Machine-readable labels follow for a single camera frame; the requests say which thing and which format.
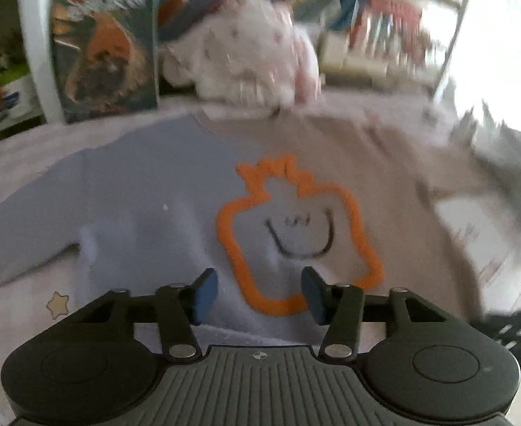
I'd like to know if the dark object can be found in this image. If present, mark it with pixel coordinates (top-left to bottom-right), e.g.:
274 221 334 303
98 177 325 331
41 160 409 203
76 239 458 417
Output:
472 304 521 376

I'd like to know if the white post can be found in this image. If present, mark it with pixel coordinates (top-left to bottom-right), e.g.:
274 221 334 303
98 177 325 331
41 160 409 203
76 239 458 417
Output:
15 0 68 126

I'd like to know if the white pink plush toy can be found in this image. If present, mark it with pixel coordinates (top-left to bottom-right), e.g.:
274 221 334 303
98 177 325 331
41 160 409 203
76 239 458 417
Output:
160 2 322 108

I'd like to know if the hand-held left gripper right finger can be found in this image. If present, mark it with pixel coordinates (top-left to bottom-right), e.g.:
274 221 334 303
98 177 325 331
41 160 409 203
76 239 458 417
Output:
301 266 455 361

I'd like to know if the large dark picture book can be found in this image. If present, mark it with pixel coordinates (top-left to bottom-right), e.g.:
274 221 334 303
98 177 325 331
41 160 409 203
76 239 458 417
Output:
49 0 160 124

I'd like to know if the pink printed blanket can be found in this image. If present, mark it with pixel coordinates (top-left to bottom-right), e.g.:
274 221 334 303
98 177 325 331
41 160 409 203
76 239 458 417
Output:
0 98 521 426

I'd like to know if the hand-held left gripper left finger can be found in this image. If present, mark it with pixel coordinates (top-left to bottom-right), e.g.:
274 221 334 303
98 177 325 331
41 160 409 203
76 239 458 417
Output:
65 268 220 362

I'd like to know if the row of books on shelf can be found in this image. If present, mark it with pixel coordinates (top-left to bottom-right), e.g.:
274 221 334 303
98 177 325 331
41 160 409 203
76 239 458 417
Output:
154 0 463 94

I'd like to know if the light blue sweater orange outline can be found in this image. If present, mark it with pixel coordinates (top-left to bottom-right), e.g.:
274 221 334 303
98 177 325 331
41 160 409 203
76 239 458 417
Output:
0 113 510 348

